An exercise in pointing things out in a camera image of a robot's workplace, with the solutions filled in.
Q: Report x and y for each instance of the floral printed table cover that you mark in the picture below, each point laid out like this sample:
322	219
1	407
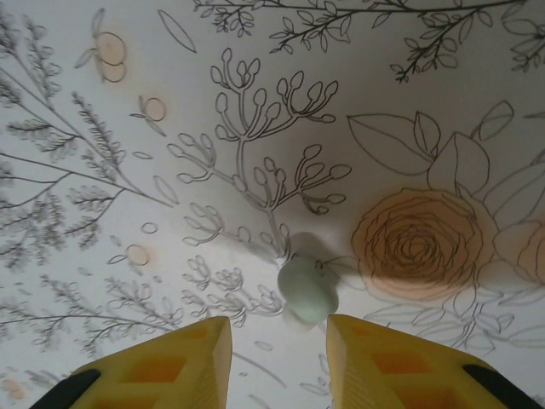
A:
85	213

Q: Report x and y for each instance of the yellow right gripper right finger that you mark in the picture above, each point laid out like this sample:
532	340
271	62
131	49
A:
404	375

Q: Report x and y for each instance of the small mint green earbud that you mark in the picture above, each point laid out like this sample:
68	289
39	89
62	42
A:
308	289

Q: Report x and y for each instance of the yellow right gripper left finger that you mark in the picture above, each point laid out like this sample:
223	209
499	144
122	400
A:
170	370

